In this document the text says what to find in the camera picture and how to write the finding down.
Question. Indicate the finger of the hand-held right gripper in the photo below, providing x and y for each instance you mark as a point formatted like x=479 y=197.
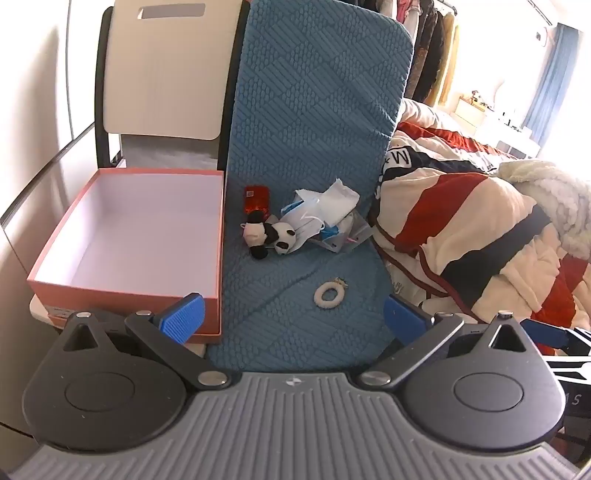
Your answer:
x=545 y=333

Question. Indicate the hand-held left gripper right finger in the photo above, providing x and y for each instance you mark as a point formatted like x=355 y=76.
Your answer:
x=404 y=318

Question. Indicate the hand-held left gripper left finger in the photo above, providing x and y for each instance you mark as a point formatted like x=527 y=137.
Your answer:
x=182 y=318

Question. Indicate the orange cardboard box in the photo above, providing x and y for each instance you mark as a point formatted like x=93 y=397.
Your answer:
x=138 y=230

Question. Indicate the clear plastic bag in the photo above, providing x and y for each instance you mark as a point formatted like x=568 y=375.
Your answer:
x=353 y=230

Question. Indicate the panda plush toy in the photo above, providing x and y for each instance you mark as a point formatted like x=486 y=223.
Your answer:
x=277 y=235

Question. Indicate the blue face mask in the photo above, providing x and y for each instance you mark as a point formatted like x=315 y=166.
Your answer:
x=302 y=224

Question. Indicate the white tissue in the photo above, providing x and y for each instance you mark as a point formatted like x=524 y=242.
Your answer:
x=332 y=198

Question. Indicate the red striped quilt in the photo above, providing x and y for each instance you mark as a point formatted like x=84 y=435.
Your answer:
x=461 y=207

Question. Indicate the red foil packet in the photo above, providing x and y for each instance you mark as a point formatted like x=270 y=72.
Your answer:
x=257 y=199

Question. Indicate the white fleece blanket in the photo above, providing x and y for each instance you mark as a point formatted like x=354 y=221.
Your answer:
x=554 y=189

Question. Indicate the white dresser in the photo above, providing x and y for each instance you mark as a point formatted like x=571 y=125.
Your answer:
x=471 y=113

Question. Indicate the blue textured mattress pad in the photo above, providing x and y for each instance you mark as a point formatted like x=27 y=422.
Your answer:
x=300 y=115

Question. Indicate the white wardrobe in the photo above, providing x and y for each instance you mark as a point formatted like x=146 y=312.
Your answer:
x=41 y=115

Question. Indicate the blue curtain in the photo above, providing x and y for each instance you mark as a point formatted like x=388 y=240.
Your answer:
x=551 y=78

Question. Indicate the hanging clothes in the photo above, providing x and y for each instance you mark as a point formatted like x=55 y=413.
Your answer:
x=429 y=50

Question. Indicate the beige chair with black frame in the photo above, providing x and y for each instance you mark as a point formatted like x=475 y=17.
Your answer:
x=161 y=69

